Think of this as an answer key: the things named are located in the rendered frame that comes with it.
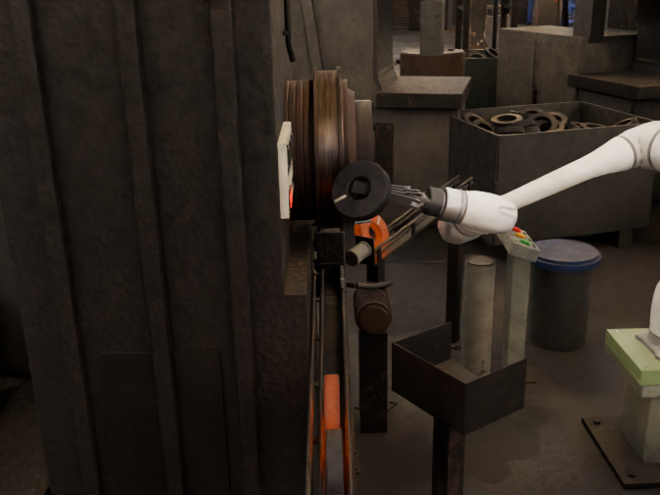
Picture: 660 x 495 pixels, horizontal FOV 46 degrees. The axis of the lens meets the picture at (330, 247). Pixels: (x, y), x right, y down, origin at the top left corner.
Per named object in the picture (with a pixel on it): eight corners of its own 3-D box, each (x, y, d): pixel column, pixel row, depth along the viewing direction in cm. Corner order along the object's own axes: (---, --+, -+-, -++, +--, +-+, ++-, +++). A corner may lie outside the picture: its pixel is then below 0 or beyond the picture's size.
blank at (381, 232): (378, 263, 282) (385, 261, 280) (349, 239, 275) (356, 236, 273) (387, 231, 291) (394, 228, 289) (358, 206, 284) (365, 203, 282)
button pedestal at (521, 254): (498, 387, 315) (506, 243, 294) (486, 358, 338) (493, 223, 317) (537, 386, 315) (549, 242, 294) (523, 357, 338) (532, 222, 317)
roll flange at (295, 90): (284, 255, 211) (276, 79, 195) (291, 206, 255) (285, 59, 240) (320, 254, 211) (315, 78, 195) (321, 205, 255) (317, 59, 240)
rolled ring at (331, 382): (340, 432, 159) (323, 432, 159) (341, 475, 172) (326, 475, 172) (338, 357, 172) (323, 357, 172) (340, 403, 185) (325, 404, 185)
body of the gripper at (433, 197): (439, 222, 202) (406, 215, 200) (431, 210, 210) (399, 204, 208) (448, 194, 199) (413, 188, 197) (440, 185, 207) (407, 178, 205)
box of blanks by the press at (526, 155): (491, 265, 443) (498, 130, 417) (434, 222, 518) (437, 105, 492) (648, 245, 467) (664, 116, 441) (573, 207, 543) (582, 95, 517)
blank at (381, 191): (396, 199, 192) (401, 204, 195) (375, 148, 198) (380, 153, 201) (342, 228, 196) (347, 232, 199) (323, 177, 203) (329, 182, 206)
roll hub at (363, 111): (357, 209, 217) (356, 108, 207) (354, 184, 243) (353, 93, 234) (377, 209, 217) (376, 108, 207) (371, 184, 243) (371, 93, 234)
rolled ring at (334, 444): (342, 409, 159) (325, 409, 159) (344, 477, 143) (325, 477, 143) (343, 473, 168) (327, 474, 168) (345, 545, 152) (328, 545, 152)
